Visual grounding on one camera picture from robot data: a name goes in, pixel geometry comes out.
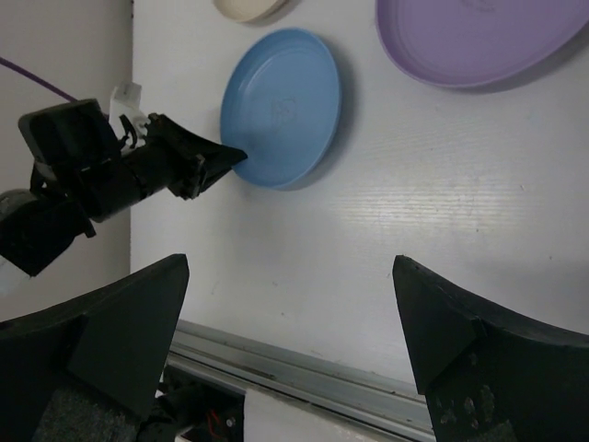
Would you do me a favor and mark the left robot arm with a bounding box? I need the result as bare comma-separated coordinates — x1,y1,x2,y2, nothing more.
1,99,247,296

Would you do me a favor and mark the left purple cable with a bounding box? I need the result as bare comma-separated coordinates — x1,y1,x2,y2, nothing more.
0,56,79,102

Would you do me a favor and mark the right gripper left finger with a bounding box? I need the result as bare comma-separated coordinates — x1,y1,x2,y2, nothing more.
1,254,189,441

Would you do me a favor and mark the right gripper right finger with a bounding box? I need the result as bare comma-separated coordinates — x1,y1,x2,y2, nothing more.
392,255,588,441

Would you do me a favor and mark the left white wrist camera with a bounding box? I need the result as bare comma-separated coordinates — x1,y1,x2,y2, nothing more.
109,82,148,139

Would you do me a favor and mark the blue plate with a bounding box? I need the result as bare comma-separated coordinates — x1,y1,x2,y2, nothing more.
220,28,342,189

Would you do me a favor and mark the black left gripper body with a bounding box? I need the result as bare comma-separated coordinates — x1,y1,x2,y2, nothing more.
120,113,205,200

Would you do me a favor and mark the cream plate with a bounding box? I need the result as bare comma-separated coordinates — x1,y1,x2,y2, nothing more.
213,0,301,26

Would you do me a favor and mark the aluminium table frame rail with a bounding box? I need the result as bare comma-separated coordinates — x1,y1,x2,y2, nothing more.
168,320,435,441

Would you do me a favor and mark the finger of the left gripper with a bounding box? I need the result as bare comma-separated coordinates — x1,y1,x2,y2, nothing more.
195,138,248,193

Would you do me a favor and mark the purple plate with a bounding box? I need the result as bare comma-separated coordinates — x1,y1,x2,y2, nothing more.
375,1,588,88

